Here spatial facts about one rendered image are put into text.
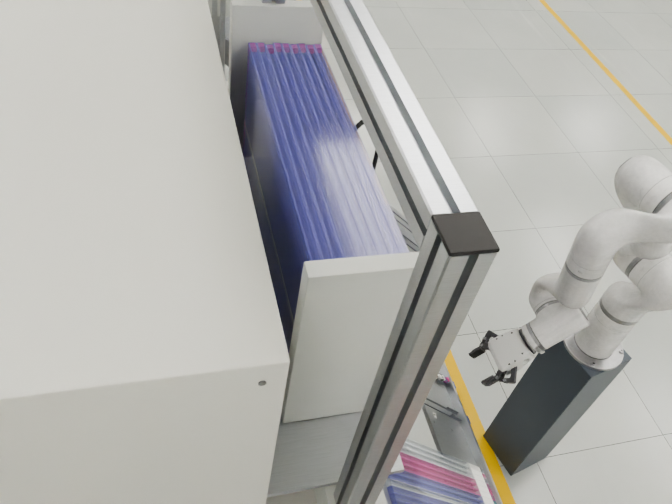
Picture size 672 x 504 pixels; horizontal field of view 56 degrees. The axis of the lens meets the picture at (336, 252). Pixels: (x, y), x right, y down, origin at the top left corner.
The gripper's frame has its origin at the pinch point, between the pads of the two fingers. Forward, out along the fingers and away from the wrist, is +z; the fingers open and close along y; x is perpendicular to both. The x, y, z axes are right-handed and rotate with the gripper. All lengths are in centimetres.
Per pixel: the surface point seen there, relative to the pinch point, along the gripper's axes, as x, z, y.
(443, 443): 19.8, 10.2, -22.1
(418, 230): 122, -35, -48
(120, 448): 122, 1, -49
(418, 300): 119, -32, -51
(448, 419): 10.7, 10.2, -13.4
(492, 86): -157, -44, 252
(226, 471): 107, 1, -49
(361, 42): 123, -38, -24
